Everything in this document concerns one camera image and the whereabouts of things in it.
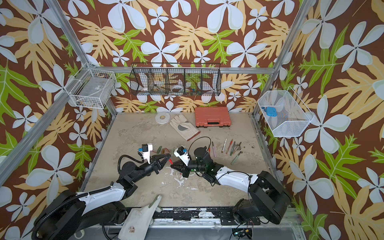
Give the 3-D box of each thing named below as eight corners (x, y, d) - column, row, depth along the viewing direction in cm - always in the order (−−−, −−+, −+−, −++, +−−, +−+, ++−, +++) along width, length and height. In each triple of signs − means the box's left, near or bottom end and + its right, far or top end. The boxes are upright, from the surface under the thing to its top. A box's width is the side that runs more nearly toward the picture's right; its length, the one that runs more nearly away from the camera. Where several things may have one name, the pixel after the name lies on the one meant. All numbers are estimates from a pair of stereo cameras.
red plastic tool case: (195, 128, 112) (195, 124, 108) (195, 110, 124) (195, 106, 121) (230, 128, 112) (231, 124, 108) (226, 110, 124) (227, 106, 121)
